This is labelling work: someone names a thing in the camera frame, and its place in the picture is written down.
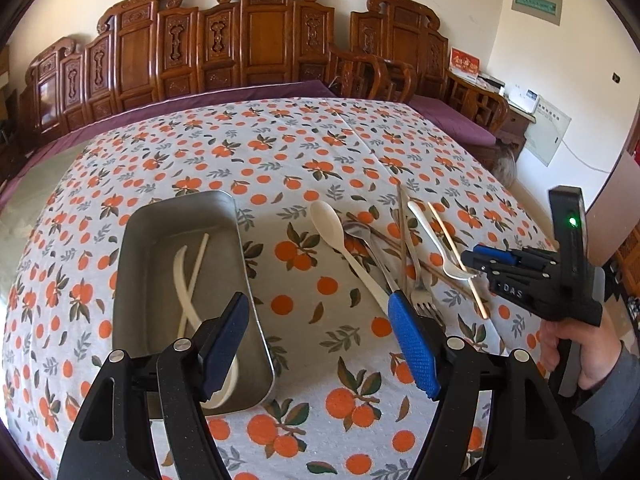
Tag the person's right forearm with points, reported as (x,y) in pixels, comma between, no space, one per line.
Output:
(610,420)

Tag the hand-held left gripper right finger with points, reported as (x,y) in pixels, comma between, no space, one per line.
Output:
(415,345)

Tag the brown wooden board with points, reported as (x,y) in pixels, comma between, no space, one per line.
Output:
(620,210)

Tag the white panel board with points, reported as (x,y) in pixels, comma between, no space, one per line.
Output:
(547,130)

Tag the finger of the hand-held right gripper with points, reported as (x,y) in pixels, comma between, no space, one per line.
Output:
(480,262)
(500,255)

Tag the red desk calendar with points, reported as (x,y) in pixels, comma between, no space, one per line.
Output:
(465,64)

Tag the light wooden chopstick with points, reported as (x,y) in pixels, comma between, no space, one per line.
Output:
(478,300)

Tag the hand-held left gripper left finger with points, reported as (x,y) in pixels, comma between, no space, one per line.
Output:
(227,340)

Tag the small wooden cabinet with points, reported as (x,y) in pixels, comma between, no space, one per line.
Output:
(512,130)

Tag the orange print tablecloth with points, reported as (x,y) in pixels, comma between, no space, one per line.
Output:
(300,160)

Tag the green wall sign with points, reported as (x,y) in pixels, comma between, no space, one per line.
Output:
(536,4)

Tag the stack of papers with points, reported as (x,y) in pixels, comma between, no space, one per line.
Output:
(490,82)

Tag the carved wooden bench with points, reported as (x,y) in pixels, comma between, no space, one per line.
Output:
(265,45)
(135,60)
(405,45)

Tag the metal fork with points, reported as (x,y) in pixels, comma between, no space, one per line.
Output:
(424,300)

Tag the curved cream plastic utensil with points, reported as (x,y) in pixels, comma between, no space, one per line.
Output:
(181,287)

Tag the person's right hand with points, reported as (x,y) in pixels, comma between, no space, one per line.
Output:
(600,350)

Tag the white box device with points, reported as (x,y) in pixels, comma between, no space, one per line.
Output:
(525,99)

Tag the rectangular metal tray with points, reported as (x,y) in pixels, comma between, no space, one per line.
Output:
(150,260)

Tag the short purple bench cushion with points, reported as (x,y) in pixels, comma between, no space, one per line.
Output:
(450,115)

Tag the white plastic fork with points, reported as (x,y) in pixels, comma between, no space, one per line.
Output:
(435,237)

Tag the cream plastic chopstick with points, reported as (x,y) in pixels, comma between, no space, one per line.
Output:
(196,270)

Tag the grey fuzzy object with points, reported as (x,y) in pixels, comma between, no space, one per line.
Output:
(505,165)

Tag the cream plastic spoon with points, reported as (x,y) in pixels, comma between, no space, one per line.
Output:
(325,222)

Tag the wooden armchair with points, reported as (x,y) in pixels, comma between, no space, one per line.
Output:
(402,77)
(372,72)

